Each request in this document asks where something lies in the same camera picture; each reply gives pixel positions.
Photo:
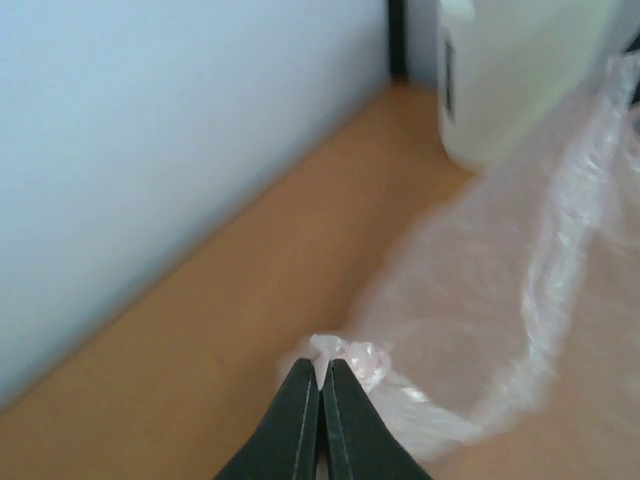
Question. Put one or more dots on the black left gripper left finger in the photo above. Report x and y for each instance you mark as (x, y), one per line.
(284, 445)

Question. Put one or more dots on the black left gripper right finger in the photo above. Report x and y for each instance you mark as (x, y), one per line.
(359, 445)

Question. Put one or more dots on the pink translucent plastic trash bag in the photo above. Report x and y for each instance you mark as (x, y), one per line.
(519, 297)

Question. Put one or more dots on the white plastic trash bin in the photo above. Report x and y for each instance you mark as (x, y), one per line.
(503, 64)

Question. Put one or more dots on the black frame post right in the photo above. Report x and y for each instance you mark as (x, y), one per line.
(397, 39)

